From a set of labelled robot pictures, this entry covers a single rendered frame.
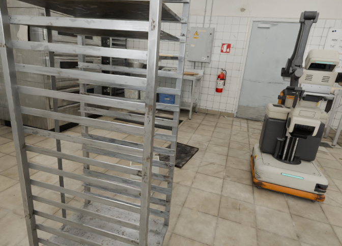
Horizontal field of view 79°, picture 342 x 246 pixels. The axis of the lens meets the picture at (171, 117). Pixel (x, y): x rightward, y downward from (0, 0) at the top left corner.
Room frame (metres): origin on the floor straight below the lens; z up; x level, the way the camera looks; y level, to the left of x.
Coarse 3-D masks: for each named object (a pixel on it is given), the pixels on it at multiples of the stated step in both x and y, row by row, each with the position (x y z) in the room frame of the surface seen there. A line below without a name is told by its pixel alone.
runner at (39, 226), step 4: (36, 224) 0.85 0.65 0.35; (40, 224) 0.88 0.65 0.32; (40, 228) 0.85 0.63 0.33; (44, 228) 0.84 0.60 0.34; (48, 228) 0.83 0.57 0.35; (52, 228) 0.86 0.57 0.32; (48, 232) 0.83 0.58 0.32; (52, 232) 0.83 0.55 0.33; (56, 232) 0.82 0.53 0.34; (60, 232) 0.82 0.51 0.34; (64, 232) 0.84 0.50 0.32; (60, 236) 0.82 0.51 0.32; (64, 236) 0.81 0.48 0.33; (68, 236) 0.81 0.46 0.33; (72, 236) 0.80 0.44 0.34; (76, 236) 0.82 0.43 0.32; (76, 240) 0.80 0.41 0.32; (80, 240) 0.79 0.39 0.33; (84, 240) 0.78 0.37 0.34; (88, 240) 0.78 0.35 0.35; (88, 244) 0.78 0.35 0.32; (92, 244) 0.77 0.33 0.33; (96, 244) 0.77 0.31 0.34; (100, 244) 0.77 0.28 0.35
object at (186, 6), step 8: (184, 8) 1.12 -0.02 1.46; (184, 16) 1.12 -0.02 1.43; (184, 24) 1.12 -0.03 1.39; (184, 32) 1.12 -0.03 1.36; (184, 48) 1.12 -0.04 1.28; (184, 56) 1.13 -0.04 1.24; (176, 88) 1.13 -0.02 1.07; (176, 96) 1.12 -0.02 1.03; (176, 104) 1.12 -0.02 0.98; (176, 112) 1.12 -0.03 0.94; (176, 120) 1.12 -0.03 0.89; (176, 128) 1.12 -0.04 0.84; (176, 144) 1.14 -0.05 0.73; (168, 184) 1.12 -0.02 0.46; (168, 200) 1.12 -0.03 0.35; (168, 208) 1.12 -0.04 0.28; (168, 216) 1.12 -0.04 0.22; (168, 224) 1.14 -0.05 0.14
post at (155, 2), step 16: (160, 0) 0.69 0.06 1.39; (160, 16) 0.70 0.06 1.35; (144, 128) 0.69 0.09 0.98; (144, 144) 0.69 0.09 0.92; (144, 160) 0.69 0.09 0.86; (144, 176) 0.68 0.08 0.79; (144, 192) 0.68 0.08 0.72; (144, 208) 0.68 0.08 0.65; (144, 224) 0.68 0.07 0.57; (144, 240) 0.68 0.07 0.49
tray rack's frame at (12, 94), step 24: (0, 0) 0.83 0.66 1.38; (0, 24) 0.82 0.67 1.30; (0, 48) 0.83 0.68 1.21; (24, 144) 0.85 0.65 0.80; (24, 168) 0.83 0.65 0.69; (24, 192) 0.82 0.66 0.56; (72, 216) 1.13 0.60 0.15; (120, 216) 1.16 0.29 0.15; (72, 240) 0.95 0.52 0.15; (96, 240) 0.96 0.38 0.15
